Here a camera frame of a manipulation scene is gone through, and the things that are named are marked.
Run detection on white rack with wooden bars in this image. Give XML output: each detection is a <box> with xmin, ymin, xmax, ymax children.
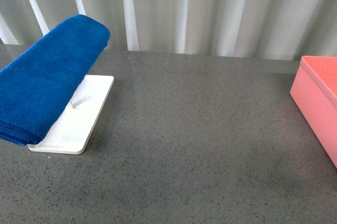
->
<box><xmin>28</xmin><ymin>75</ymin><xmax>114</xmax><ymax>154</ymax></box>

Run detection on pink plastic box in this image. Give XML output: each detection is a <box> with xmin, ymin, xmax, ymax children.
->
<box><xmin>290</xmin><ymin>56</ymin><xmax>336</xmax><ymax>164</ymax></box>

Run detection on blue microfiber towel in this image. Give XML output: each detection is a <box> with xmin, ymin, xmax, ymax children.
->
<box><xmin>1</xmin><ymin>14</ymin><xmax>110</xmax><ymax>146</ymax></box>

